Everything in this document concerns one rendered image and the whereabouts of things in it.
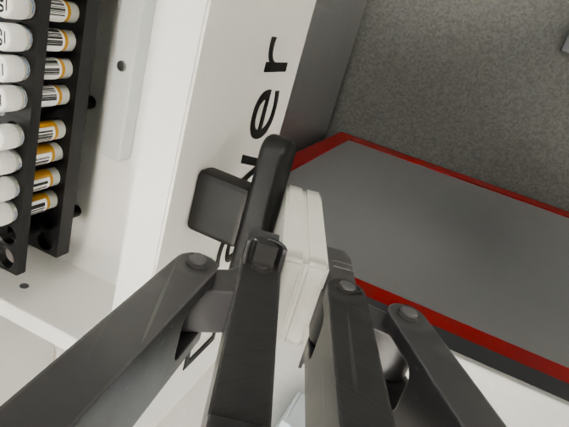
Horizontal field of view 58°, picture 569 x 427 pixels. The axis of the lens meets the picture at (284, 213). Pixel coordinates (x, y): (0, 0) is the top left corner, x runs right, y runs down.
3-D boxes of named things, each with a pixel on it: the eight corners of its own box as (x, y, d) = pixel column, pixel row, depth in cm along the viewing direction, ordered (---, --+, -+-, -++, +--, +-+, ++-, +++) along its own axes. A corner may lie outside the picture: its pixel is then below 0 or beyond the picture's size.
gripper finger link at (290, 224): (280, 343, 17) (257, 337, 16) (285, 248, 23) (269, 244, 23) (306, 263, 15) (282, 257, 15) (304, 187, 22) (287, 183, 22)
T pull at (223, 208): (301, 139, 21) (290, 144, 19) (256, 296, 23) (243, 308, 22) (223, 111, 21) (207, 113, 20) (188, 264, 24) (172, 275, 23)
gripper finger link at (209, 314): (261, 352, 15) (157, 327, 14) (270, 268, 19) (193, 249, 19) (274, 308, 14) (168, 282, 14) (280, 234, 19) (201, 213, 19)
